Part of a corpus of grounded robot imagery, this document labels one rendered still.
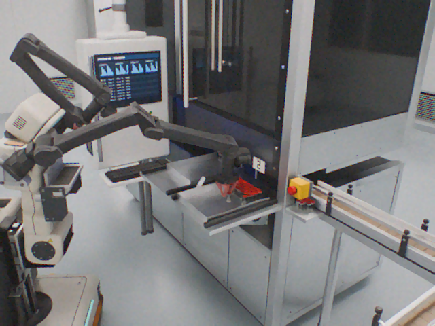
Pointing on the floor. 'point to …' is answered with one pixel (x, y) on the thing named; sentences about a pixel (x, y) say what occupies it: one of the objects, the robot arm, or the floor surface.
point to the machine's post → (289, 151)
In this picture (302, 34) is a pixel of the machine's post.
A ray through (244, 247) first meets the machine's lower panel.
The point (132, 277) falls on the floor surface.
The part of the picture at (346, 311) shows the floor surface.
